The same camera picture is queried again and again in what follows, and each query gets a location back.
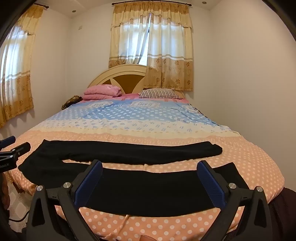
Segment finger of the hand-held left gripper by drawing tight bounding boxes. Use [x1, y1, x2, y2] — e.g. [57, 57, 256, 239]
[0, 136, 16, 149]
[10, 142, 31, 161]

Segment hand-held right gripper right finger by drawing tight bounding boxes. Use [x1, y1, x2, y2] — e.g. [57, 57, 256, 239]
[196, 160, 274, 241]

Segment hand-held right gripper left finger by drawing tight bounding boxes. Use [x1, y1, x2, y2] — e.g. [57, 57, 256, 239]
[26, 159, 103, 241]

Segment black pants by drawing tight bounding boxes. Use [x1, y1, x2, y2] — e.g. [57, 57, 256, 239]
[18, 139, 250, 218]

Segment dark patterned cloth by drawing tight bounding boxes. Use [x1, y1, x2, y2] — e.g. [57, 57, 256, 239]
[61, 95, 84, 110]

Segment beige floral window curtain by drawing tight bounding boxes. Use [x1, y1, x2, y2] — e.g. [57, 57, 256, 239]
[109, 2, 193, 91]
[0, 5, 44, 128]

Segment polka dot bed quilt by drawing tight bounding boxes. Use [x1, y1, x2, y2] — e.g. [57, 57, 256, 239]
[6, 97, 285, 241]

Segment folded pink blanket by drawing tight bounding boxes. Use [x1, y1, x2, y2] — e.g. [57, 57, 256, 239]
[82, 85, 122, 101]

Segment pink bed sheet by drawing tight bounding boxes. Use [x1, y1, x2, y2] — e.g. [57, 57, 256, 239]
[81, 93, 190, 104]

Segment striped pillow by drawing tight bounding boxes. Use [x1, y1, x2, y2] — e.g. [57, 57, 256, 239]
[139, 88, 183, 100]

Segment cream wooden headboard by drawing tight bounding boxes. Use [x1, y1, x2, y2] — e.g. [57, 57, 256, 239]
[87, 64, 185, 100]

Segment black cable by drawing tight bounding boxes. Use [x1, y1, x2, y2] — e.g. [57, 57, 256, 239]
[9, 210, 29, 223]

